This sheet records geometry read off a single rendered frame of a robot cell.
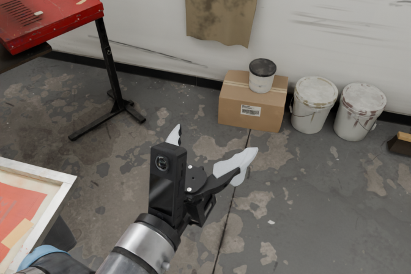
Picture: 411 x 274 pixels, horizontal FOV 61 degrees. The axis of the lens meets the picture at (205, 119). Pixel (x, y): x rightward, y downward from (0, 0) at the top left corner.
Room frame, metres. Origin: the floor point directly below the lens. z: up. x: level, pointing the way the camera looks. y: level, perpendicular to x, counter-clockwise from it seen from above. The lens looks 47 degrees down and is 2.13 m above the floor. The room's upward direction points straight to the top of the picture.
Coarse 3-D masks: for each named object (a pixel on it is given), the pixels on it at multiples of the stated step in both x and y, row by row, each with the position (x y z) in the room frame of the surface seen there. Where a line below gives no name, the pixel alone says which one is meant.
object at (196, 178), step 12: (192, 168) 0.31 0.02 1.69; (192, 180) 0.29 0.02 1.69; (204, 180) 0.29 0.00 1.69; (192, 192) 0.27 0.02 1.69; (192, 204) 0.26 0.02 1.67; (204, 204) 0.28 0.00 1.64; (144, 216) 0.23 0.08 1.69; (192, 216) 0.26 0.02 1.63; (204, 216) 0.27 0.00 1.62; (168, 228) 0.22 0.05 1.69; (180, 228) 0.24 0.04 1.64; (180, 240) 0.21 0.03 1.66
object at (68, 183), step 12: (0, 168) 0.82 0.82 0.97; (12, 168) 0.81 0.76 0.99; (24, 168) 0.81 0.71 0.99; (36, 168) 0.81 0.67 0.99; (48, 180) 0.76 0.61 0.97; (60, 180) 0.75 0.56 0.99; (72, 180) 0.75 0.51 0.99; (60, 192) 0.70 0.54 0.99; (72, 192) 0.72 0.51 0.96; (60, 204) 0.65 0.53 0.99; (48, 216) 0.60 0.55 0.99; (36, 228) 0.56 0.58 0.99; (48, 228) 0.57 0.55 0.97; (36, 240) 0.51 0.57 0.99; (24, 252) 0.47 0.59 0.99; (12, 264) 0.43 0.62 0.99
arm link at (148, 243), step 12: (132, 228) 0.22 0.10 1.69; (144, 228) 0.21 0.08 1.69; (156, 228) 0.22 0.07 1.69; (120, 240) 0.20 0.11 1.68; (132, 240) 0.20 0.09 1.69; (144, 240) 0.20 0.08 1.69; (156, 240) 0.20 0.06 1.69; (168, 240) 0.21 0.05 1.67; (132, 252) 0.18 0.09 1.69; (144, 252) 0.18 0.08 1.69; (156, 252) 0.19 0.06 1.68; (168, 252) 0.19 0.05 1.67; (156, 264) 0.17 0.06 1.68; (168, 264) 0.18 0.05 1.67
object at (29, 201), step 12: (0, 192) 0.72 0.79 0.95; (12, 192) 0.72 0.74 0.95; (24, 192) 0.72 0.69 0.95; (36, 192) 0.72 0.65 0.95; (24, 204) 0.67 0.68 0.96; (36, 204) 0.67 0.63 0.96; (12, 216) 0.62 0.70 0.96; (24, 216) 0.62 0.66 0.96; (0, 228) 0.57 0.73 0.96; (12, 228) 0.57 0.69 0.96; (0, 240) 0.53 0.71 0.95
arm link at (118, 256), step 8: (120, 248) 0.19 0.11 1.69; (112, 256) 0.18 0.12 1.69; (120, 256) 0.18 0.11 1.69; (128, 256) 0.18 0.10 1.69; (136, 256) 0.18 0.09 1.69; (104, 264) 0.17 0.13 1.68; (112, 264) 0.17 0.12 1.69; (120, 264) 0.17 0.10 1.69; (128, 264) 0.17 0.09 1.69; (136, 264) 0.17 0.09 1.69; (144, 264) 0.17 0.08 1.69; (96, 272) 0.16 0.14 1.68; (104, 272) 0.16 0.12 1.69; (112, 272) 0.16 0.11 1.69; (120, 272) 0.16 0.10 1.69; (128, 272) 0.16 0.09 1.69; (136, 272) 0.16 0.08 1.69; (144, 272) 0.16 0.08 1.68; (152, 272) 0.16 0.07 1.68
